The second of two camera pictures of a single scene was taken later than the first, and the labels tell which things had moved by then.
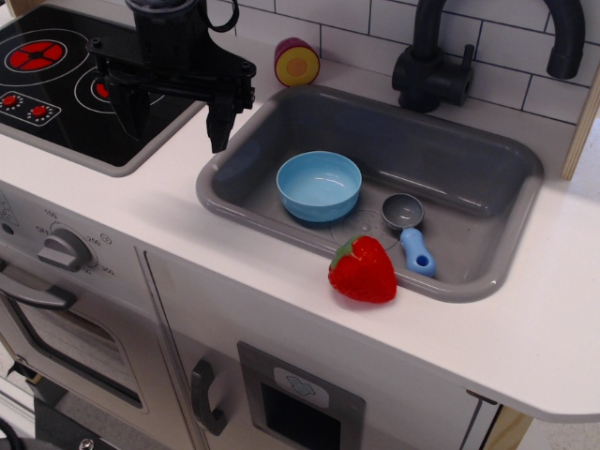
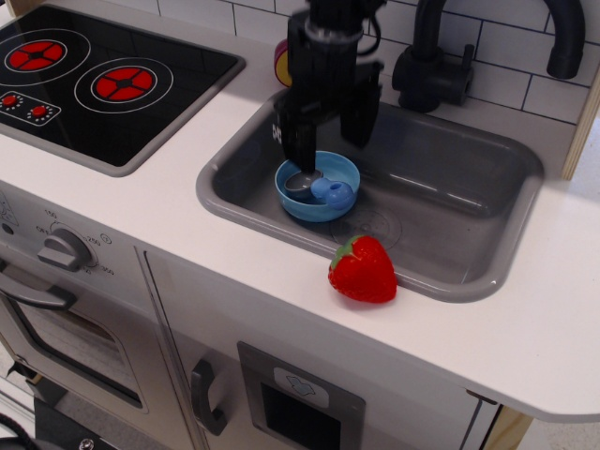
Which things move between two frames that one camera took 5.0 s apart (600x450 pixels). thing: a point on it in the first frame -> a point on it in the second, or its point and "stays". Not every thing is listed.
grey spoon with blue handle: [406, 212] -> [337, 194]
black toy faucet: [423, 78] stays
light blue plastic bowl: [320, 186] stays
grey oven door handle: [55, 296] stays
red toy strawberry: [362, 268] stays
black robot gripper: [171, 54] -> [325, 78]
